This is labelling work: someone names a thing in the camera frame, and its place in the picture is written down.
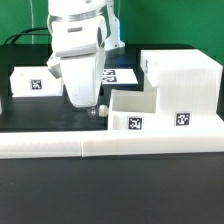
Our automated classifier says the fiducial marker sheet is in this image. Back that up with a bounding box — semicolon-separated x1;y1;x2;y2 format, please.
102;69;138;85

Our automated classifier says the white drawer cabinet box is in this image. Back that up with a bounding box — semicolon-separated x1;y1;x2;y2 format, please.
140;49;223;129

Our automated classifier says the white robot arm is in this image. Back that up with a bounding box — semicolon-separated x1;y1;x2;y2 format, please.
47;0;125;117

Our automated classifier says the white drawer tray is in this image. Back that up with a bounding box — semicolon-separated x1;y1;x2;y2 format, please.
10;66;63;97
99;89;157;130

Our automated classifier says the black cable bundle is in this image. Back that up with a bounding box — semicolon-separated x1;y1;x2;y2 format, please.
2;26;50;46

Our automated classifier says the white front drawer tray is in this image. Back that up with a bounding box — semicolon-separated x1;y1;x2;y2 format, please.
99;89;157;130

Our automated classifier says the white L-shaped fence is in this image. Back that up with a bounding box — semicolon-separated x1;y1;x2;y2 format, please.
0;129;224;159

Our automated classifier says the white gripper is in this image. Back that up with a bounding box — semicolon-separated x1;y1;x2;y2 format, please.
60;53;106;118

